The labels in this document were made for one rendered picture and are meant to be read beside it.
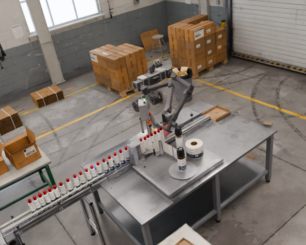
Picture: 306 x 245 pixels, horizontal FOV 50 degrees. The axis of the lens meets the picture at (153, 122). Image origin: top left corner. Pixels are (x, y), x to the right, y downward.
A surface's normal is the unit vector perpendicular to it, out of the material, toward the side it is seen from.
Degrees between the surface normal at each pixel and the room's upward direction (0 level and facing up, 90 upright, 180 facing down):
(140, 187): 0
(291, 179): 0
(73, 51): 90
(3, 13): 90
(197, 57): 90
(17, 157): 91
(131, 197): 0
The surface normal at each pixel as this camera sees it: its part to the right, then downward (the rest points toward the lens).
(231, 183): -0.14, -0.85
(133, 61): 0.63, 0.34
